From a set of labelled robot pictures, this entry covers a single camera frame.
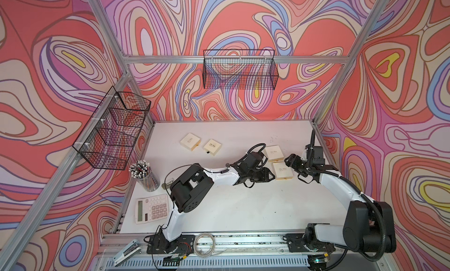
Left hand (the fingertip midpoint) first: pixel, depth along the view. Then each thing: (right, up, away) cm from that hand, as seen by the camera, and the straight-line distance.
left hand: (276, 180), depth 84 cm
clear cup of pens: (-62, +6, -7) cm, 63 cm away
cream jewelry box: (-46, +18, +22) cm, 54 cm away
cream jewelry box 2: (+6, +2, +9) cm, 11 cm away
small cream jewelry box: (-33, +15, +18) cm, 41 cm away
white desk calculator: (-60, -13, -3) cm, 61 cm away
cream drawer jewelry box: (+3, +11, +15) cm, 19 cm away
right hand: (+9, +6, +5) cm, 12 cm away
